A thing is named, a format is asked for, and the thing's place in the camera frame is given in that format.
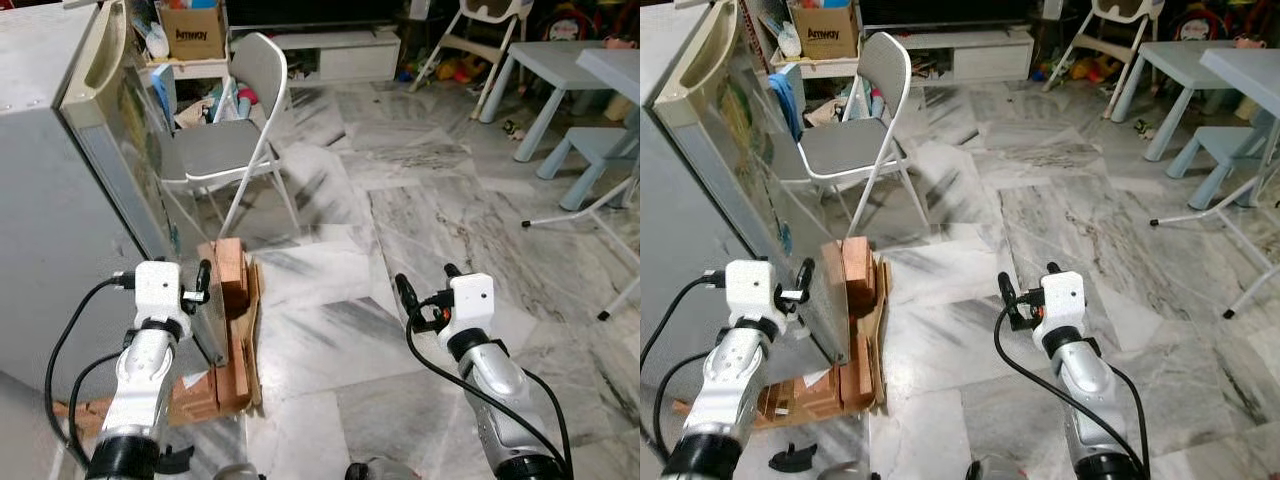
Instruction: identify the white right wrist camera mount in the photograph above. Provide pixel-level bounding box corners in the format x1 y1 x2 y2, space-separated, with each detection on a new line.
447 273 496 336
1040 271 1089 336

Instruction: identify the white wooden high chair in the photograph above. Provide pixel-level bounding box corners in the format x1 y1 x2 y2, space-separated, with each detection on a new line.
1042 0 1167 121
410 0 534 121

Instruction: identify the light blue plastic table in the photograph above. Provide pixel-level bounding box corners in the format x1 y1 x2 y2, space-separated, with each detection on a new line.
1198 47 1280 208
478 40 626 163
1110 40 1263 163
575 47 641 126

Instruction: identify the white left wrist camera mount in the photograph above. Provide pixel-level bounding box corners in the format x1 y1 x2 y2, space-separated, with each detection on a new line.
133 260 193 319
724 259 784 319

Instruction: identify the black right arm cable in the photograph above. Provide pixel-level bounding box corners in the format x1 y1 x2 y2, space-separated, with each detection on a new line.
405 305 573 477
993 305 1151 477

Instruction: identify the blue cloth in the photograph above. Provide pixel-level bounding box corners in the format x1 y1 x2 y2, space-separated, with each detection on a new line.
767 70 805 143
150 65 178 133

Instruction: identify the white metal folding frame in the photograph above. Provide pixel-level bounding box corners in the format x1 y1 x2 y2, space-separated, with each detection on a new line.
1149 178 1280 320
520 175 641 322

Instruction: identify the brown cardboard box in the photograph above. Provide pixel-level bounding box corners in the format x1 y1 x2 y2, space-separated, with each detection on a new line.
789 0 862 61
157 0 230 61

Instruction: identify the white television cabinet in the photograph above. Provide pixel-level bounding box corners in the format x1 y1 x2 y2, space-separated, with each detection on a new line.
230 28 403 87
860 28 1037 87

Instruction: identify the light blue plastic stool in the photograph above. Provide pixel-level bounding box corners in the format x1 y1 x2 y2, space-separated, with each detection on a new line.
1165 125 1273 212
536 125 641 212

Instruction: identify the grey robot right leg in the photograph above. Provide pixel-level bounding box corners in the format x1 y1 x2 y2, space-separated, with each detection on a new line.
965 455 1032 480
345 457 422 480

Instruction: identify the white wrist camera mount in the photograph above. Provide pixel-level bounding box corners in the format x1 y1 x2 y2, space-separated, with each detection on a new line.
447 273 496 336
724 259 784 319
1040 271 1089 336
133 260 193 319

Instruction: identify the small black plastic piece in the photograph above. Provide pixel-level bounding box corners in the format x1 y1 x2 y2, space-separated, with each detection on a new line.
767 442 820 472
155 445 197 476

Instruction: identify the black television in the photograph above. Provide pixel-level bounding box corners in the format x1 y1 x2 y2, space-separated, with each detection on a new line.
858 0 1037 27
225 0 403 29

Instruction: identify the white side table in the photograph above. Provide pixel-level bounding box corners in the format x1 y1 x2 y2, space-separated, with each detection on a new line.
148 55 234 126
768 55 867 113

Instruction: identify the grey white folding chair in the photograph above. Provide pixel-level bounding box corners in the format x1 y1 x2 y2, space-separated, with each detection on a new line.
795 32 933 237
158 32 303 241

